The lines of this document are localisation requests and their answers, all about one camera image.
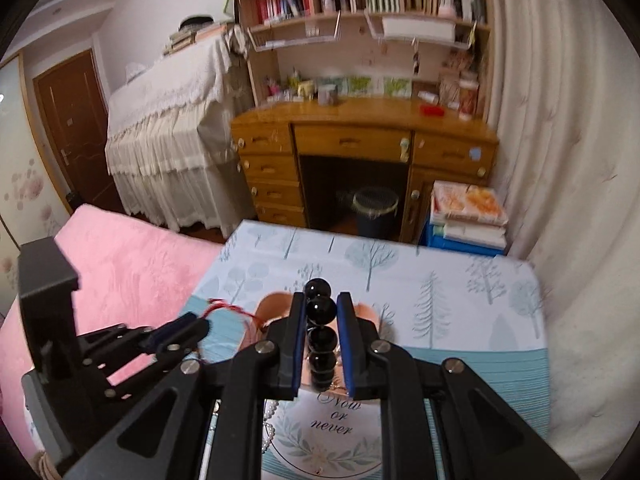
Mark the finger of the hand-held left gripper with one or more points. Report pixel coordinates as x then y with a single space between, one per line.
170 332
130 380

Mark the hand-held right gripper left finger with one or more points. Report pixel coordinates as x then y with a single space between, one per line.
300 340

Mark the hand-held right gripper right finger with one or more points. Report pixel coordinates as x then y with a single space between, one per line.
345 340

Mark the pink jewelry box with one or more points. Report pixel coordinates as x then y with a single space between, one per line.
275 310

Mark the tree printed tablecloth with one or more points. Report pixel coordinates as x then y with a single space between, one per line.
450 310

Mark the dark trash bin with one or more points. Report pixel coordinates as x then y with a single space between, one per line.
375 215

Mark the floral wardrobe door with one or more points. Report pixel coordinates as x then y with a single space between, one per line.
25 160

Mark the stack of large books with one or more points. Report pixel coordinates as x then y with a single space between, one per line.
465 205

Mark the brown wooden door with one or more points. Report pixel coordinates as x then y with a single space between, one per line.
75 125

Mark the lace covered piano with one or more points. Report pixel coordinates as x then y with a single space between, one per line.
165 125

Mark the wooden desk with drawers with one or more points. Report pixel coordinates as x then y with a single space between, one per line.
360 115

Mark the small red box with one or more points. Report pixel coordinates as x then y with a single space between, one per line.
431 110

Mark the clear plastic container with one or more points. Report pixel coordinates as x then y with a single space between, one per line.
327 95

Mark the row of green leaf cards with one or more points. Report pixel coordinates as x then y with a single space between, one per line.
357 86

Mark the white curtain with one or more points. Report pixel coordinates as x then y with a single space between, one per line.
560 160

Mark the pile of books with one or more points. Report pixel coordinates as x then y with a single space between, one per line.
185 40

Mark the clear acrylic rack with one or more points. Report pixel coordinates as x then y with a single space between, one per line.
295 40
420 30

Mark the wooden bookshelf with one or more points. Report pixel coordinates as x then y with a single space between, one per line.
360 35

